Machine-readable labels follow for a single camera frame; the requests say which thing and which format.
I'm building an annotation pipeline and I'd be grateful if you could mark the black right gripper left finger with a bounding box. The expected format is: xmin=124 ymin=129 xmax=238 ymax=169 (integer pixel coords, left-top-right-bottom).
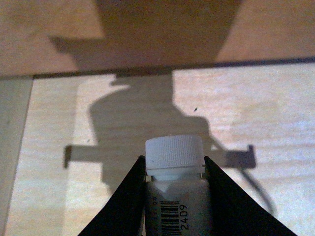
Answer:
xmin=79 ymin=156 xmax=146 ymax=236

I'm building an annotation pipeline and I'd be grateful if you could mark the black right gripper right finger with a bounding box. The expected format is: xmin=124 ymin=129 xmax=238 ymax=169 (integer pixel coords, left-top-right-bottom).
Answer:
xmin=204 ymin=156 xmax=296 ymax=236

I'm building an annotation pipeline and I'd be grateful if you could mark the white medicine bottle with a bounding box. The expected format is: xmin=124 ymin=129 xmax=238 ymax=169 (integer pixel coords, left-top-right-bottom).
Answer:
xmin=145 ymin=135 xmax=213 ymax=236

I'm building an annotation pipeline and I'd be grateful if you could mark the wooden drawer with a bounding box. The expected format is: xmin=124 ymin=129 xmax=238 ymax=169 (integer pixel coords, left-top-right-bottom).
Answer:
xmin=0 ymin=0 xmax=315 ymax=236

